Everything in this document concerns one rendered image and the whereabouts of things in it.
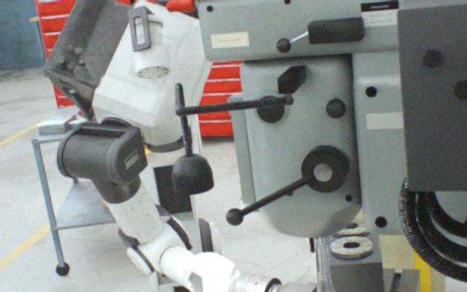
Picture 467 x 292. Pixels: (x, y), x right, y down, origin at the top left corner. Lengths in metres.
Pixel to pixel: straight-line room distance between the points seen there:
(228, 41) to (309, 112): 0.16
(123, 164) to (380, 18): 0.64
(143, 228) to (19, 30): 10.92
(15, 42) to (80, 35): 10.97
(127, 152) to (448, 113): 0.81
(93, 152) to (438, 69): 0.84
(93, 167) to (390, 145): 0.63
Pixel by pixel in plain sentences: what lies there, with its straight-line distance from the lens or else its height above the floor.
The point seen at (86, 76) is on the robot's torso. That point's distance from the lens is 1.54.
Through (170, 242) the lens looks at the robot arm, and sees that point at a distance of 1.66.
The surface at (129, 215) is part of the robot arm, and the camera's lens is 1.58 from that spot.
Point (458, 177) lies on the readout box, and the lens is 0.85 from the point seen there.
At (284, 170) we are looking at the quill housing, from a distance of 1.18.
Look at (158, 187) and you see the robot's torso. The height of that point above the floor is 1.20.
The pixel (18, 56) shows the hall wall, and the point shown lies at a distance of 12.57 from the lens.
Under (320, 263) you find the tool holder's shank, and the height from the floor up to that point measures 1.24.
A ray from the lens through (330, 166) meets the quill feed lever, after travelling 1.12.
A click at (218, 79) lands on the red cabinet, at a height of 0.58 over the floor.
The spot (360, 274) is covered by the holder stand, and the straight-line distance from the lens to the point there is 1.56.
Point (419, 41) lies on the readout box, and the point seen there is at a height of 1.69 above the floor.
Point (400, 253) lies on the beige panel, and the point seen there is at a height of 0.41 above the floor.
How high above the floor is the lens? 1.83
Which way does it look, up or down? 17 degrees down
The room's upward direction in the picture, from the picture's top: 8 degrees counter-clockwise
